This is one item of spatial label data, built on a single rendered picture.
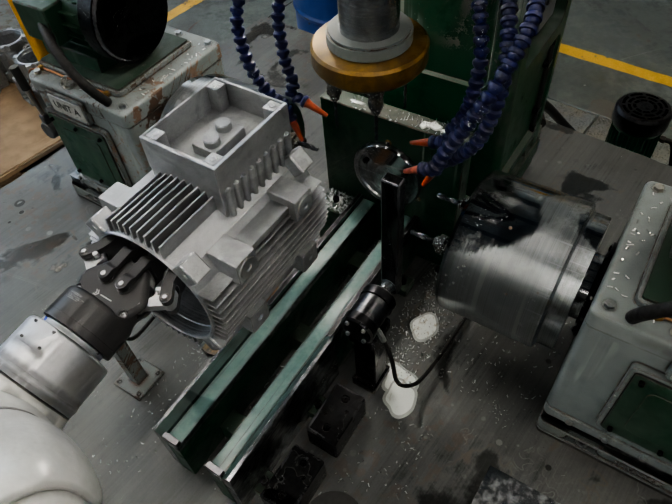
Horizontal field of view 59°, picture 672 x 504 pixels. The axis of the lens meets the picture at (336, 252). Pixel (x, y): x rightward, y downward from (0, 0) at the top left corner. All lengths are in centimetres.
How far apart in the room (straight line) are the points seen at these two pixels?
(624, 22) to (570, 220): 302
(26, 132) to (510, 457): 263
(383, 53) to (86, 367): 57
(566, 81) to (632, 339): 256
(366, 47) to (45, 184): 106
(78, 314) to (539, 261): 61
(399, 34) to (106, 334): 58
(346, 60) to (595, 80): 255
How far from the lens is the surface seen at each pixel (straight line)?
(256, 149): 62
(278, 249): 64
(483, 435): 111
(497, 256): 90
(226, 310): 61
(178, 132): 67
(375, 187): 121
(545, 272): 89
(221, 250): 60
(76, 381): 58
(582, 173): 156
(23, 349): 58
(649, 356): 88
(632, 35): 378
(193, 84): 121
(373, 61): 89
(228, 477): 96
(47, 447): 43
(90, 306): 59
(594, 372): 95
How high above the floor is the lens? 181
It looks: 50 degrees down
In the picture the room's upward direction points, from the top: 6 degrees counter-clockwise
